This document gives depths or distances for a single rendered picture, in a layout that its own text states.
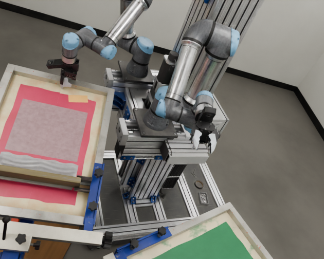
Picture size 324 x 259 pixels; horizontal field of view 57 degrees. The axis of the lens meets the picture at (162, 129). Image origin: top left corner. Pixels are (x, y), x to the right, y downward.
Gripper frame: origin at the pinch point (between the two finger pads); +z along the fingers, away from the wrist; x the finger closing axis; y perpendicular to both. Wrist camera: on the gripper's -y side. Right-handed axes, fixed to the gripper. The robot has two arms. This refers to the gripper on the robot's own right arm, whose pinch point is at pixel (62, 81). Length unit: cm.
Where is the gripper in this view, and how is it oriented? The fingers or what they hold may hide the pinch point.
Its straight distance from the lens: 181.2
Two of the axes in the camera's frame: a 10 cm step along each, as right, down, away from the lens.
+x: 0.5, -8.5, 5.3
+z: -3.2, 4.9, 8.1
